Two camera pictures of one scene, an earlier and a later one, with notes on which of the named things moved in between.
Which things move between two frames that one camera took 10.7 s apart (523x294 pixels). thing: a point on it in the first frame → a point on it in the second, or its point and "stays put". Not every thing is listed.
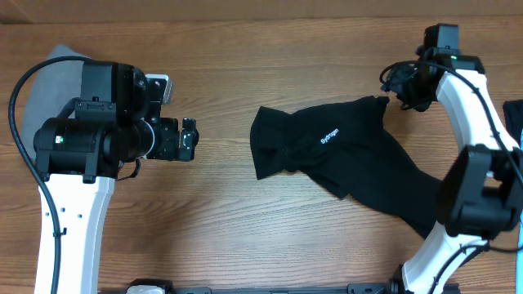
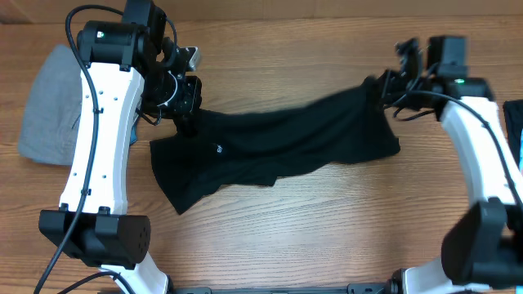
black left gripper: x=168 y=150 → x=191 y=86
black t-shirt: x=343 y=145 → x=212 y=150
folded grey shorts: x=55 y=85 stays put
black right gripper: x=392 y=78 stays put
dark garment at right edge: x=513 y=112 stays put
